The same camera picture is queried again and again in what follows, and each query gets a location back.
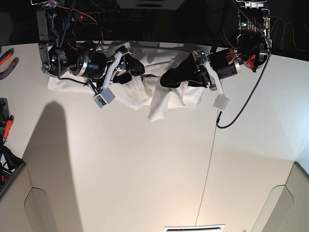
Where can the red handled tool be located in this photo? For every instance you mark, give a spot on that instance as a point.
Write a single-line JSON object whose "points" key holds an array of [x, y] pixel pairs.
{"points": [[7, 128]]}

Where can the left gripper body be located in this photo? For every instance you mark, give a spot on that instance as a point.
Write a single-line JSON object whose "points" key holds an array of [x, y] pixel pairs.
{"points": [[217, 66]]}

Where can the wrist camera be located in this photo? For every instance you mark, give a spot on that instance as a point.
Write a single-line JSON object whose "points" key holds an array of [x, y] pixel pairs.
{"points": [[103, 97], [221, 102]]}

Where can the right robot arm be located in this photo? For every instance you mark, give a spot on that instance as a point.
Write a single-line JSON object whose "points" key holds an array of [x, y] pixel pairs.
{"points": [[58, 47]]}

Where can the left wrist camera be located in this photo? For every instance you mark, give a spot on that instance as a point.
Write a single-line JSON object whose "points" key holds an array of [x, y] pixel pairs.
{"points": [[221, 102]]}

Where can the white printed t-shirt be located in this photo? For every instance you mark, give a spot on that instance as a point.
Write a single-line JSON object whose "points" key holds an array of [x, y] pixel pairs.
{"points": [[146, 89]]}

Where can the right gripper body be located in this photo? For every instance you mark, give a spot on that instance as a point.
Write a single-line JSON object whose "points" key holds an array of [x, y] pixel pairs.
{"points": [[99, 70]]}

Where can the white vent grille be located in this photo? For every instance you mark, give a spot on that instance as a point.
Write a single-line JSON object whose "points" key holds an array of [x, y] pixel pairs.
{"points": [[207, 228]]}

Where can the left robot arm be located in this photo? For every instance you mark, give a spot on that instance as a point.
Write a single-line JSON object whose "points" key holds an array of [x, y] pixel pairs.
{"points": [[253, 40]]}

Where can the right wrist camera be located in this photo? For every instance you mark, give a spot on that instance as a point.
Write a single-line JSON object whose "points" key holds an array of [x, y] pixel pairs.
{"points": [[103, 97]]}

